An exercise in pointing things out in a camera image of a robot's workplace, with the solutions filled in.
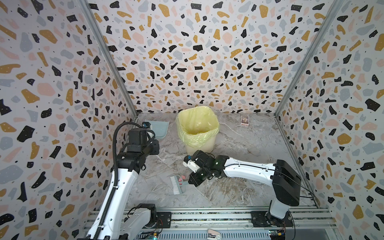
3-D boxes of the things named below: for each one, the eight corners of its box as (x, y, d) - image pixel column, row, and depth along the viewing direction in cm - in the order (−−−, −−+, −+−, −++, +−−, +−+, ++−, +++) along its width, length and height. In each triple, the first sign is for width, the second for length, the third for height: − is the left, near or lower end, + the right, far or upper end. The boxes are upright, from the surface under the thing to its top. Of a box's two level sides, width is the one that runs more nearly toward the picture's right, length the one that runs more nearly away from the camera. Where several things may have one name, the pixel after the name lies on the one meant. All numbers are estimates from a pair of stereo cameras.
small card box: (240, 124, 118) (241, 122, 117) (240, 117, 124) (241, 115, 122) (248, 126, 118) (249, 124, 116) (248, 118, 123) (249, 116, 121)
